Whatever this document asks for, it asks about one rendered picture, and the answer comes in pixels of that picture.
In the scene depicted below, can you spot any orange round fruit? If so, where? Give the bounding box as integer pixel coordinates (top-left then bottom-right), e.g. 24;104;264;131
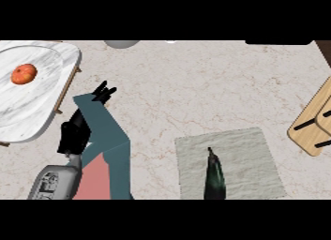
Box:
11;63;39;85

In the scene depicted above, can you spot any grey round object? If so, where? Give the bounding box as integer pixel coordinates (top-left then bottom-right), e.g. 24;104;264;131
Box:
103;39;142;50

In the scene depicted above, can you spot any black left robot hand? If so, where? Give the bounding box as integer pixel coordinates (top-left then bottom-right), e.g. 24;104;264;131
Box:
55;80;119;156

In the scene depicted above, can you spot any pale grey placemat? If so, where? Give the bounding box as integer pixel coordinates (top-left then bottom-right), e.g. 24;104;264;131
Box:
173;127;287;201

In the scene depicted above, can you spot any teal and pink angular object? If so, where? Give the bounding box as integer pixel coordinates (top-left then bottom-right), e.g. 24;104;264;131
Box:
73;92;136;201

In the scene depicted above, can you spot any white marble tray, wooden stand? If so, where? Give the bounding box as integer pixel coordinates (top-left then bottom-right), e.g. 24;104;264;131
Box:
0;39;83;148

